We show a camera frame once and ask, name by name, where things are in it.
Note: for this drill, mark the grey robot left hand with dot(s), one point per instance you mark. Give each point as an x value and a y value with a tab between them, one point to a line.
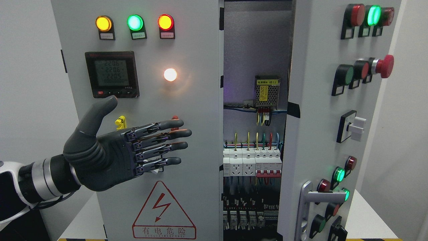
103	162

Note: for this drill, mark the grey cabinet door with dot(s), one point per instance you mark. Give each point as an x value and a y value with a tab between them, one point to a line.
329	76
191	47

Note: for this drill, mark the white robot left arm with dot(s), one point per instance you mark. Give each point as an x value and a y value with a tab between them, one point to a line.
35	186

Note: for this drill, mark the red high voltage warning sticker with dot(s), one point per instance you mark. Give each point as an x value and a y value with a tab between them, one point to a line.
162	217

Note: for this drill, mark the black digital power meter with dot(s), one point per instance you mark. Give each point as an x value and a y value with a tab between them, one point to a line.
112	73

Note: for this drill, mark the white glowing indicator light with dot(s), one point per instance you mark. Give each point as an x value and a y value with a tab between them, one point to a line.
170	74

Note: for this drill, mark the yellow indicator light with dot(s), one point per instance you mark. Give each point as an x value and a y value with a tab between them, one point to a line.
103	23

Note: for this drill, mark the green indicator light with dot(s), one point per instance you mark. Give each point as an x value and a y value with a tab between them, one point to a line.
135	22

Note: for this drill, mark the red indicator light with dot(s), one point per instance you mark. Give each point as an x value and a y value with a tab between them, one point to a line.
165	22

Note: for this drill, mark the white socket breaker row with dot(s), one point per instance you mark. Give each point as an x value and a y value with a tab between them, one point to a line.
252	162

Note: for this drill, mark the metal mesh power supply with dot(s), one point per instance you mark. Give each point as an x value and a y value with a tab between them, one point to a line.
266	91

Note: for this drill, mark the red emergency stop button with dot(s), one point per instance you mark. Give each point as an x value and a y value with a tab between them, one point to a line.
383	67

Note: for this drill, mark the yellow terminal post block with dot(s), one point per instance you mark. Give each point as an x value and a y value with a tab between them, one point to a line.
120	123

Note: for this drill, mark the white rotary selector switch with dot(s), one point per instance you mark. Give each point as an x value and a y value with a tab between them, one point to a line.
159	170

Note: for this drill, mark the silver door handle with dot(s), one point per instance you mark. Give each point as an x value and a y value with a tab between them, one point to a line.
306	227

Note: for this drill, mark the white selector switch right door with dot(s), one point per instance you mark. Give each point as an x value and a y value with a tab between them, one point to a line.
350	126

